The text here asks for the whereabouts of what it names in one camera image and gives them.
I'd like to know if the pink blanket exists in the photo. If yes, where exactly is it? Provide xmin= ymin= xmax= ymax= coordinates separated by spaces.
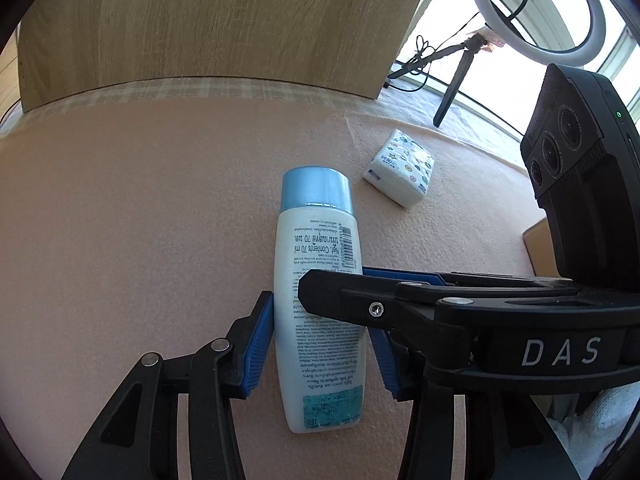
xmin=0 ymin=77 xmax=551 ymax=480

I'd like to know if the white bottle blue cap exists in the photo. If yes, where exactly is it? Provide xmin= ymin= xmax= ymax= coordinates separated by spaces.
xmin=274 ymin=166 xmax=365 ymax=433

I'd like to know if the black ring light cable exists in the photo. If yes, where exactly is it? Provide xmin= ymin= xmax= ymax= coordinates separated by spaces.
xmin=385 ymin=10 xmax=481 ymax=93

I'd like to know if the person's right hand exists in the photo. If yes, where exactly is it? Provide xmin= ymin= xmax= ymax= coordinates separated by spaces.
xmin=547 ymin=387 xmax=640 ymax=480

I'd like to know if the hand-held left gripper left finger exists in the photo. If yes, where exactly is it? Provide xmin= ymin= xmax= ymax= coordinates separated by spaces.
xmin=60 ymin=290 xmax=276 ymax=480

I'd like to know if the cardboard box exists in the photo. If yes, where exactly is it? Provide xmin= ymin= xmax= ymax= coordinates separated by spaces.
xmin=522 ymin=217 xmax=553 ymax=278

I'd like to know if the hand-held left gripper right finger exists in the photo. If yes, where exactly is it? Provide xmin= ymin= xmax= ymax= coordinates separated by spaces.
xmin=369 ymin=327 xmax=601 ymax=480

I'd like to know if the patterned tissue pack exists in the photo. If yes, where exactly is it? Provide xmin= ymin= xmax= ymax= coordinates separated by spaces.
xmin=362 ymin=129 xmax=436 ymax=208

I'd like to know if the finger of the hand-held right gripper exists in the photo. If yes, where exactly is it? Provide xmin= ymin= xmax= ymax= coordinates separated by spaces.
xmin=362 ymin=268 xmax=576 ymax=287
xmin=297 ymin=268 xmax=582 ymax=380

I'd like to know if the large wooden board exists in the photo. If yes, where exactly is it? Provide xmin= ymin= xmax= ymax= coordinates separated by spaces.
xmin=17 ymin=0 xmax=441 ymax=113

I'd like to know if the pine slat panel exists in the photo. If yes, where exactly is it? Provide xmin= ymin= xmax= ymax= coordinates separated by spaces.
xmin=0 ymin=25 xmax=22 ymax=121

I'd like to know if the black tripod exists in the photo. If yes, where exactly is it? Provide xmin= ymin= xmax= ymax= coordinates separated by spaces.
xmin=387 ymin=27 xmax=506 ymax=128

